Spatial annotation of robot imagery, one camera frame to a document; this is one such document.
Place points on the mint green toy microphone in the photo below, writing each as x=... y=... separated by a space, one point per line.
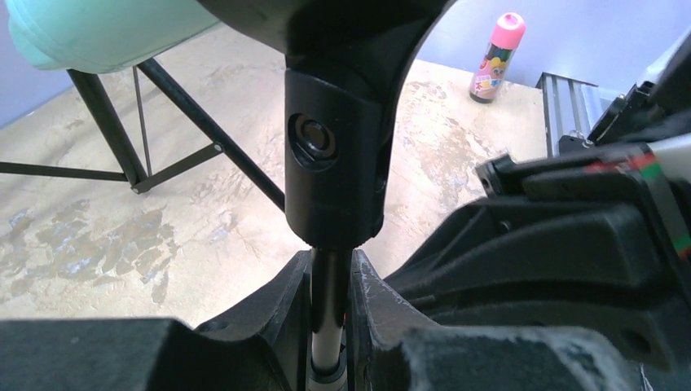
x=95 y=36

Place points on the black microphone stand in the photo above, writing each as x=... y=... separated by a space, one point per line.
x=346 y=63

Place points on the pink round object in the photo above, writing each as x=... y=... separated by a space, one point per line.
x=505 y=39

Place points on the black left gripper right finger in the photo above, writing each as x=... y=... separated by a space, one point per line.
x=393 y=346

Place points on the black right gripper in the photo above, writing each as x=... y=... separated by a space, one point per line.
x=513 y=262

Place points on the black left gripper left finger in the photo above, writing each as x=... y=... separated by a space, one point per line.
x=258 y=344

